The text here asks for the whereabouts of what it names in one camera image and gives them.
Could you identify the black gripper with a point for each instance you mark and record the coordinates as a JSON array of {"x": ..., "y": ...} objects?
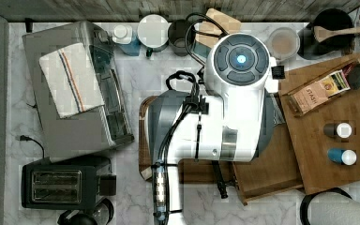
[{"x": 221, "y": 185}]

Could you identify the bamboo drawer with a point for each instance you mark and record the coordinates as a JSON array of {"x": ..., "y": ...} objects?
[{"x": 275, "y": 170}]

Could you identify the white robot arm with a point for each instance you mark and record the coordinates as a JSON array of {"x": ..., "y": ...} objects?
[{"x": 227, "y": 115}]

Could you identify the acacia wood cutting board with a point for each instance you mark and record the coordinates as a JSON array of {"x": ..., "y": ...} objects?
[{"x": 190, "y": 172}]

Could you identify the paper towel roll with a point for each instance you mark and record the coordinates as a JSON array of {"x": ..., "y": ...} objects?
[{"x": 331, "y": 207}]

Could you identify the black coffee maker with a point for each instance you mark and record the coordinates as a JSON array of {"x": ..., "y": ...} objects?
[{"x": 102, "y": 214}]

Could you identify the blue spice shaker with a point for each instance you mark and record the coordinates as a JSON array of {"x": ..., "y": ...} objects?
[{"x": 342, "y": 156}]

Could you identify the dark grey spice shaker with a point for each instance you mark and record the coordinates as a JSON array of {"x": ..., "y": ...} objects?
[{"x": 341, "y": 130}]

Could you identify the silver toaster oven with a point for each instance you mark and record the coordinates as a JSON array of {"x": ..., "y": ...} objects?
[{"x": 105, "y": 127}]

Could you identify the teal canister with wooden lid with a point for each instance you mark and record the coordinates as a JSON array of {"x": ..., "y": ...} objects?
[{"x": 205, "y": 40}]

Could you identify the wooden tea bag organizer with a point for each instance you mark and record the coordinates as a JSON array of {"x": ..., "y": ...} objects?
[{"x": 313, "y": 95}]

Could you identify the black two-slot toaster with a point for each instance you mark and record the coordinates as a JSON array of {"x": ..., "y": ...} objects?
[{"x": 79, "y": 183}]

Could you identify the clear jar of nuts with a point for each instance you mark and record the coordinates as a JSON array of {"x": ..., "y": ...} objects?
[{"x": 283, "y": 43}]

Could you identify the dark grey metal cup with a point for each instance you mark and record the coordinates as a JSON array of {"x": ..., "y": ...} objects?
[{"x": 177, "y": 36}]

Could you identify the black utensil crock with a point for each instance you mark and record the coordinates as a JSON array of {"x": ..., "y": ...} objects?
[{"x": 330, "y": 19}]

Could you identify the white lid round container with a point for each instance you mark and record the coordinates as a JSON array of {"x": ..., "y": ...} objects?
[{"x": 153, "y": 33}]

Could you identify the black tea bag packets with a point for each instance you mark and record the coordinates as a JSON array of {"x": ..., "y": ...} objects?
[{"x": 353, "y": 77}]

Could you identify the white cap plastic bottle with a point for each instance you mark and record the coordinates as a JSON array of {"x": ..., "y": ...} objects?
[{"x": 126, "y": 39}]

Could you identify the wooden spoon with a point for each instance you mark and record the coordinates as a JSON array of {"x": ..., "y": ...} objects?
[{"x": 340, "y": 32}]

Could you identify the striped white dish towel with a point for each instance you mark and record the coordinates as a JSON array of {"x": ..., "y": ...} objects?
[{"x": 72, "y": 80}]

